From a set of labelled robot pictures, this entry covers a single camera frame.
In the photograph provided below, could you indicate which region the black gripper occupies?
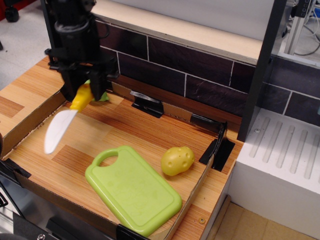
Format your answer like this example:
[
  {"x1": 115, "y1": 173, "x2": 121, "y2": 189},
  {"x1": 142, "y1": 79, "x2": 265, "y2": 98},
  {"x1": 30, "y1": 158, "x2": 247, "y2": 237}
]
[{"x1": 45, "y1": 23, "x2": 119, "y2": 102}]

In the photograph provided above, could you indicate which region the yellow handled white toy knife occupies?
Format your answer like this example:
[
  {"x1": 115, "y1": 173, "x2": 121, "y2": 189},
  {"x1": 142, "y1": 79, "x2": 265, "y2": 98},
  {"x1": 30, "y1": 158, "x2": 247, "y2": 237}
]
[{"x1": 44, "y1": 83, "x2": 94, "y2": 154}]

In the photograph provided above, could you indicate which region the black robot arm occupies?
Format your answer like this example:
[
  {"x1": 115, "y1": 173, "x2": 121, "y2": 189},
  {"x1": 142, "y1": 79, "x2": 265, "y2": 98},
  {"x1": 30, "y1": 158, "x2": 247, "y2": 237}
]
[{"x1": 41, "y1": 0, "x2": 119, "y2": 102}]

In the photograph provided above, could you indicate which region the cardboard fence with black tape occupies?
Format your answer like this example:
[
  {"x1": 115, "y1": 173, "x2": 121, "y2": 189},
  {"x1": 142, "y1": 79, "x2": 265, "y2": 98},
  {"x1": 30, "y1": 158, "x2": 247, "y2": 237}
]
[{"x1": 0, "y1": 80, "x2": 235, "y2": 240}]

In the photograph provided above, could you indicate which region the green plastic cutting board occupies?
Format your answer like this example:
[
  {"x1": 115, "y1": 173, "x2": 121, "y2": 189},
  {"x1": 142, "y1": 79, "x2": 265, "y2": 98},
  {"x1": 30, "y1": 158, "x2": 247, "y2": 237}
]
[{"x1": 85, "y1": 146, "x2": 182, "y2": 237}]

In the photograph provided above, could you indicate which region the green toy pear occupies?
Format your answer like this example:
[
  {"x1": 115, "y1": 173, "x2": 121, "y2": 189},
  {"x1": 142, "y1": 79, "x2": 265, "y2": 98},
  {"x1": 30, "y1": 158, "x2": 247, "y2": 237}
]
[{"x1": 85, "y1": 79, "x2": 109, "y2": 102}]

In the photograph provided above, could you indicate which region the black caster wheel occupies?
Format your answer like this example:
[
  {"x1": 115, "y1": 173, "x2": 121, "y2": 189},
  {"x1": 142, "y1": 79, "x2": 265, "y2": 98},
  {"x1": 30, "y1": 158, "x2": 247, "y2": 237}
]
[{"x1": 4, "y1": 5, "x2": 19, "y2": 23}]

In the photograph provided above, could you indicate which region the yellow toy potato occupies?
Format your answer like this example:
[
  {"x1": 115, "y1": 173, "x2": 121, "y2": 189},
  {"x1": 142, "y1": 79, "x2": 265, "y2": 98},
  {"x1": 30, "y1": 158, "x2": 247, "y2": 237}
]
[{"x1": 160, "y1": 146, "x2": 195, "y2": 176}]

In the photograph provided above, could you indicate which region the white ridged sink drainboard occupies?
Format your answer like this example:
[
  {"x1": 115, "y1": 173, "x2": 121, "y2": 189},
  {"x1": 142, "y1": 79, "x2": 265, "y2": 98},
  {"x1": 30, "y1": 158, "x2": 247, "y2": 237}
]
[{"x1": 228, "y1": 109, "x2": 320, "y2": 239}]

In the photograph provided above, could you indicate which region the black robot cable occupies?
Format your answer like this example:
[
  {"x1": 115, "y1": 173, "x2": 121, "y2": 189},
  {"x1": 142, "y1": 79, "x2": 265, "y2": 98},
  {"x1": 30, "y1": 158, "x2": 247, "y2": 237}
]
[{"x1": 96, "y1": 22, "x2": 111, "y2": 47}]

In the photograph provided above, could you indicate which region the dark shelf frame with ledge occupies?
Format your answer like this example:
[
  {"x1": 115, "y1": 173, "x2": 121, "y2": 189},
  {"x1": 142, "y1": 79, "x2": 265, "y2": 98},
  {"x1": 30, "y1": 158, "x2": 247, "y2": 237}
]
[{"x1": 91, "y1": 0, "x2": 273, "y2": 141}]

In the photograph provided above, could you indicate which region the aluminium profile post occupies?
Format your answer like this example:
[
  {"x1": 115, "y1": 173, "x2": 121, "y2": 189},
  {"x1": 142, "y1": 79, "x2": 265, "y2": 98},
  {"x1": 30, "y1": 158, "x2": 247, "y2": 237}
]
[{"x1": 284, "y1": 0, "x2": 316, "y2": 56}]

